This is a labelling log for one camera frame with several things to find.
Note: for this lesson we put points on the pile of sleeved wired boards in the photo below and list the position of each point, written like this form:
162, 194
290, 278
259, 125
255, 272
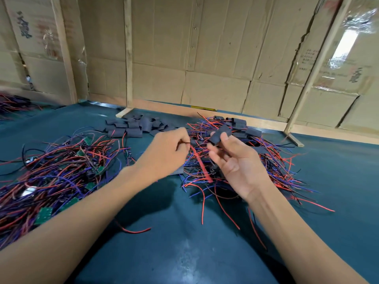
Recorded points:
278, 162

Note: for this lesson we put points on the person's right forearm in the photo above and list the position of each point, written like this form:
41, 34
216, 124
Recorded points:
308, 245

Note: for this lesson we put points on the wide wooden post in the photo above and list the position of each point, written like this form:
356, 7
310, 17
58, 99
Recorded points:
64, 53

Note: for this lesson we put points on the wooden ledge board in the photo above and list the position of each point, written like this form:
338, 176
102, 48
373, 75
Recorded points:
172, 107

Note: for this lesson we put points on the clear plastic sheet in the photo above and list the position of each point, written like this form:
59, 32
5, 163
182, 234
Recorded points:
346, 44

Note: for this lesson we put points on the yellow strip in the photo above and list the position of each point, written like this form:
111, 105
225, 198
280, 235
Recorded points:
203, 108

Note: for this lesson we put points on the person's right hand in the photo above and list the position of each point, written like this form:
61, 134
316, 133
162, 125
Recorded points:
246, 168

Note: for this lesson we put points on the pile of unsleeved wired boards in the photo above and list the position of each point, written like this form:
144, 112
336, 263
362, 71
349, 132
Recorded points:
53, 174

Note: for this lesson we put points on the person's left forearm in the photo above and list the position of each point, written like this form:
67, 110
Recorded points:
59, 239

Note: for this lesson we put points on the pale slanted wooden post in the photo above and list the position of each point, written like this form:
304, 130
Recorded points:
317, 65

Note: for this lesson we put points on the pile of black sleeve pieces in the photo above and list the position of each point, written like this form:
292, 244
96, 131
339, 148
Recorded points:
133, 124

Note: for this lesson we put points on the thin wooden post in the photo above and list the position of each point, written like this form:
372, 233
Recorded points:
128, 53

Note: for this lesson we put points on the black sleeve piece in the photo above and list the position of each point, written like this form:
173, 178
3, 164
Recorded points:
219, 135

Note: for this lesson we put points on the person's left hand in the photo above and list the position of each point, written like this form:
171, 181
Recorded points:
163, 156

